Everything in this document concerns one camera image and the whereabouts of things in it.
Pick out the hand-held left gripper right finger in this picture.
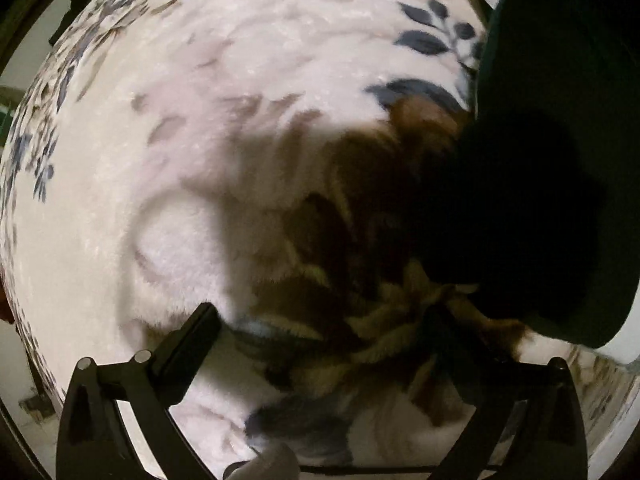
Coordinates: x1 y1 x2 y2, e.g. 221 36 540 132
422 304 589 480

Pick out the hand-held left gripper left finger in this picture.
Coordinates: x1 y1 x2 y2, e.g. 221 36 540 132
56 302 223 480

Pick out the floral bed blanket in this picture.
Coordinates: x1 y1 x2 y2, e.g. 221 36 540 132
0 0 633 478

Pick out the dark green garment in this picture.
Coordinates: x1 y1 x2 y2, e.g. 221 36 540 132
414 0 640 351

